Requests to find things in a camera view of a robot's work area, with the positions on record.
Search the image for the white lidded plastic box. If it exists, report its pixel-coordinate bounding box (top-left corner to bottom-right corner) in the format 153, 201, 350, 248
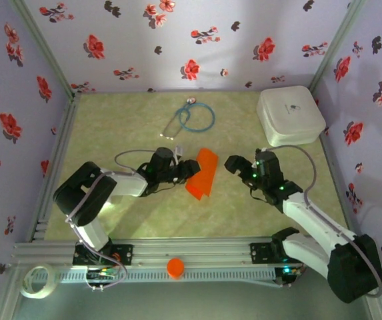
255, 85, 327, 148

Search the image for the blue tube stethoscope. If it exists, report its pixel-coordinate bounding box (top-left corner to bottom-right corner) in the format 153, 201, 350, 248
159, 96, 216, 140

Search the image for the white slotted cable duct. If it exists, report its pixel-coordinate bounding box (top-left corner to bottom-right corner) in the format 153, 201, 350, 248
57, 268, 277, 284

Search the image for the aluminium mounting rail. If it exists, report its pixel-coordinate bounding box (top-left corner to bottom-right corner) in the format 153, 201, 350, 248
10, 237, 331, 267

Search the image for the aluminium side rail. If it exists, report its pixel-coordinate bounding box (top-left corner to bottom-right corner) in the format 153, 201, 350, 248
317, 133, 359, 239
26, 93, 82, 241

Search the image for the grey left arm cable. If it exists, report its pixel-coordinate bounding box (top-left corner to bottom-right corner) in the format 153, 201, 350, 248
64, 149, 160, 293

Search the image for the aluminium frame post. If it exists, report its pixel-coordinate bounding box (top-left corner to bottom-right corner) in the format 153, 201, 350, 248
309, 0, 368, 93
0, 266, 23, 320
363, 293, 382, 320
10, 0, 80, 101

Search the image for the grey right arm cable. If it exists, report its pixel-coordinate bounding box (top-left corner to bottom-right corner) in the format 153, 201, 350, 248
265, 145, 382, 297

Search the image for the orange paper sheet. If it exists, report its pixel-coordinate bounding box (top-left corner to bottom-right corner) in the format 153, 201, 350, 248
185, 148, 219, 201

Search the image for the clear tape roll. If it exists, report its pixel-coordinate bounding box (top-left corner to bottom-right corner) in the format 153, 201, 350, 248
19, 264, 60, 300

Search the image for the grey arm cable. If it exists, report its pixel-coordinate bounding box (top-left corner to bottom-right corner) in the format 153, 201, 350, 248
64, 149, 160, 293
265, 145, 382, 297

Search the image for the small circuit board with wires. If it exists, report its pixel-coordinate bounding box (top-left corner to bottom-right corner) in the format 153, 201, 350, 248
86, 269, 118, 281
275, 265, 303, 287

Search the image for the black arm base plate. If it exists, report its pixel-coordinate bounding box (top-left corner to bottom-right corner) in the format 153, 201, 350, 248
249, 242, 298, 264
73, 243, 134, 267

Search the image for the orange plastic cap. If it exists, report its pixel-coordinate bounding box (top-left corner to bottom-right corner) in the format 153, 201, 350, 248
166, 257, 185, 280

